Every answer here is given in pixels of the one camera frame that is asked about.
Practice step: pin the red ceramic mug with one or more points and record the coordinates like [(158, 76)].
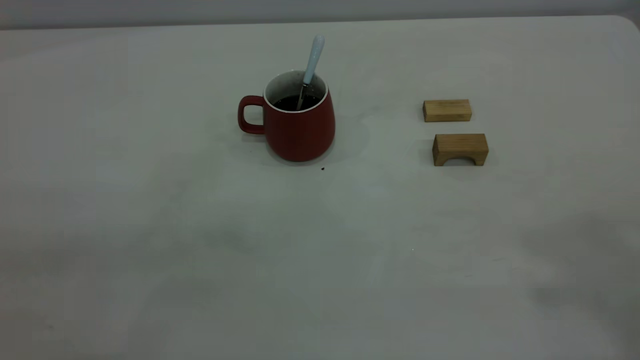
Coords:
[(300, 135)]

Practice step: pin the arched wooden block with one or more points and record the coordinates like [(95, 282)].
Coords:
[(460, 145)]

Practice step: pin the flat rectangular wooden block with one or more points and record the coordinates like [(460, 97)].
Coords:
[(447, 110)]

